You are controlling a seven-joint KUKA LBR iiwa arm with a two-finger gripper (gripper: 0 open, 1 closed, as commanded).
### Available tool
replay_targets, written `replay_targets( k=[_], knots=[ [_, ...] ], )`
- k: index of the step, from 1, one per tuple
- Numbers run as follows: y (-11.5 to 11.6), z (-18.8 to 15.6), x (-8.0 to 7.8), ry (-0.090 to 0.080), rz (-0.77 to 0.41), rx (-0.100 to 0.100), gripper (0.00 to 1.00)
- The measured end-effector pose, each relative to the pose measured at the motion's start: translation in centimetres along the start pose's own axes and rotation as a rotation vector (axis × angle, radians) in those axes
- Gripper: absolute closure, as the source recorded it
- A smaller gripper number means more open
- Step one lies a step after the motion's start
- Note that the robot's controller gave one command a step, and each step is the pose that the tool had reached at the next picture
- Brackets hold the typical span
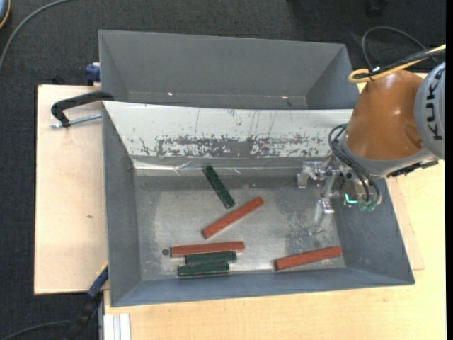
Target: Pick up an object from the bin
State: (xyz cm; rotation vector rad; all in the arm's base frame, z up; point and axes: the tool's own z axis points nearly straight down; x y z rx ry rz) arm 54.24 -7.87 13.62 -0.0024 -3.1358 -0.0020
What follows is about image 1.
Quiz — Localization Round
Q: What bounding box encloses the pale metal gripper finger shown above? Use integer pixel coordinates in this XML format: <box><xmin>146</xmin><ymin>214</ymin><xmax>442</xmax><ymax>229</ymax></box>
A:
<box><xmin>296</xmin><ymin>161</ymin><xmax>331</xmax><ymax>189</ymax></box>
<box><xmin>310</xmin><ymin>198</ymin><xmax>336</xmax><ymax>237</ymax></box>

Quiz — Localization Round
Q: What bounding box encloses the red-brown flat block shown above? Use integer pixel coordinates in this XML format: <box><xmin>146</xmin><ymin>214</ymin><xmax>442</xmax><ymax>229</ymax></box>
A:
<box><xmin>170</xmin><ymin>241</ymin><xmax>246</xmax><ymax>259</ymax></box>
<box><xmin>201</xmin><ymin>196</ymin><xmax>265</xmax><ymax>240</ymax></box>
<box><xmin>273</xmin><ymin>245</ymin><xmax>343</xmax><ymax>271</ymax></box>

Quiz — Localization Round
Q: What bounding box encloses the dark green flat block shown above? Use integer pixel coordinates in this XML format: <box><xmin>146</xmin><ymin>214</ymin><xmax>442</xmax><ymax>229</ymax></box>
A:
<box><xmin>177</xmin><ymin>261</ymin><xmax>231</xmax><ymax>278</ymax></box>
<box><xmin>184</xmin><ymin>250</ymin><xmax>238</xmax><ymax>265</ymax></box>
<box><xmin>202</xmin><ymin>165</ymin><xmax>236</xmax><ymax>210</ymax></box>

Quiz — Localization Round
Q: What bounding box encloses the grey metal bin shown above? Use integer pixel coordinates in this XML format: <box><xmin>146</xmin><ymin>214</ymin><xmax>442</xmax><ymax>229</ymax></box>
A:
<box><xmin>98</xmin><ymin>29</ymin><xmax>415</xmax><ymax>307</ymax></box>

